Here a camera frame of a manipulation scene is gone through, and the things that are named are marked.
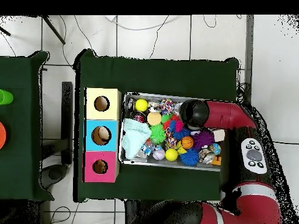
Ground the blue spiky ball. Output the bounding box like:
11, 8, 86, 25
179, 149, 200, 167

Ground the green cup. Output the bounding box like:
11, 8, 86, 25
0, 88, 15, 106

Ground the plain wooden block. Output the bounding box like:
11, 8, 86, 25
213, 129, 226, 142

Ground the yellow ball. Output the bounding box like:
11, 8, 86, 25
134, 98, 149, 113
165, 148, 179, 162

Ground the purple spiky ball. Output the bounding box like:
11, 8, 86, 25
193, 130, 215, 150

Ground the clear mesh bin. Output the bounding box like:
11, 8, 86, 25
118, 92, 224, 172

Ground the orange round object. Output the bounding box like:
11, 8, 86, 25
0, 121, 8, 150

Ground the dark green table cloth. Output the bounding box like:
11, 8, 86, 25
74, 48, 240, 206
0, 50, 50, 201

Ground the black tripod leg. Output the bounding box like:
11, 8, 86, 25
39, 15, 66, 45

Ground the wooden box with three holes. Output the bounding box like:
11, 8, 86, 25
84, 87, 122, 183

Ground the orange toy basketball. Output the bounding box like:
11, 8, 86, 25
181, 136, 194, 150

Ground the mint green cloth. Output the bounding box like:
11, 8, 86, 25
120, 118, 152, 160

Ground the orange foam disc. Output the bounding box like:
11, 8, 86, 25
147, 111, 162, 127

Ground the silver soda can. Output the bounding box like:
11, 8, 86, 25
147, 100, 161, 114

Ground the green spiky ball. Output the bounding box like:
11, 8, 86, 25
149, 124, 167, 144

